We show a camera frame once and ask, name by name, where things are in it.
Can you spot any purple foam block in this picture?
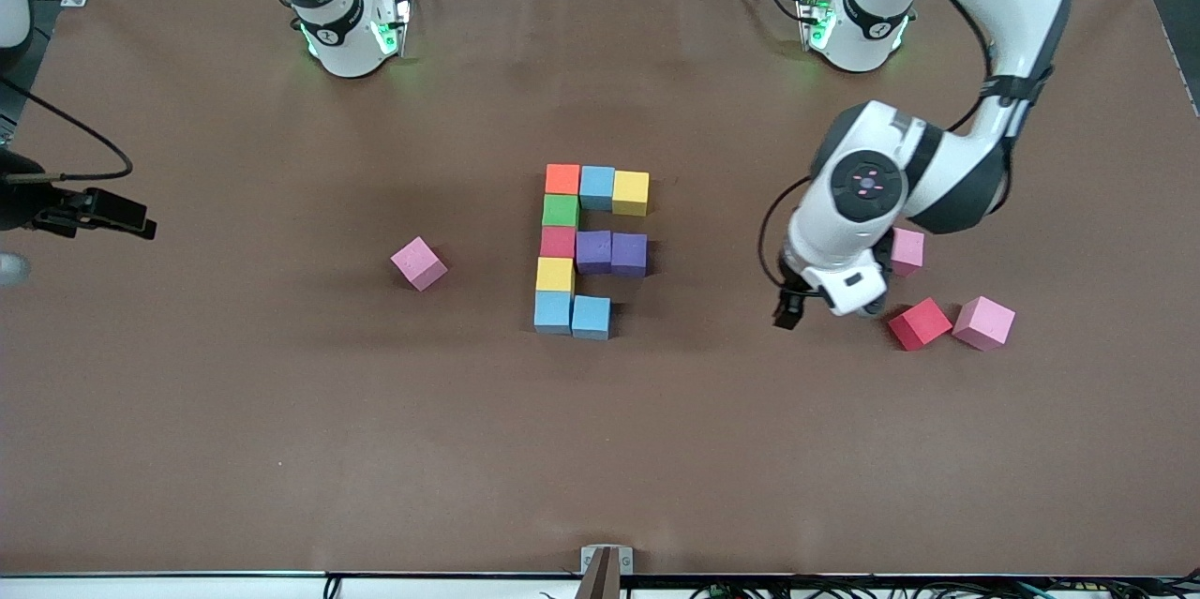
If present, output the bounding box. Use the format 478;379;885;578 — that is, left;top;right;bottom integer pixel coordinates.
610;232;649;278
575;230;613;276

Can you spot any yellow foam block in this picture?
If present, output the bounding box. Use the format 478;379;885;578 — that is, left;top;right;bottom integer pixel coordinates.
612;171;650;217
535;257;576;294

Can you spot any blue foam block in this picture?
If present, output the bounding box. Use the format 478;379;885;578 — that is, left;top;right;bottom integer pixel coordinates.
571;295;612;341
533;291;574;336
579;166;617;212

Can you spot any pink foam block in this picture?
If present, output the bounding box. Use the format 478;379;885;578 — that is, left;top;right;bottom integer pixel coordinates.
891;229;925;277
952;295;1016;352
391;236;449;292

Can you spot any large table mat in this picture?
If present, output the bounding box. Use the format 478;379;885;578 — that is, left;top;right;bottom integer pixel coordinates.
0;0;1200;577

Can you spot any small metal bracket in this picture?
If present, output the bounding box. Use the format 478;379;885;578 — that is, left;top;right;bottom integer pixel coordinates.
580;545;634;599

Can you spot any white table frame rail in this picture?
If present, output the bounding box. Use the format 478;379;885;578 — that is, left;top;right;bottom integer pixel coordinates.
0;574;1200;599

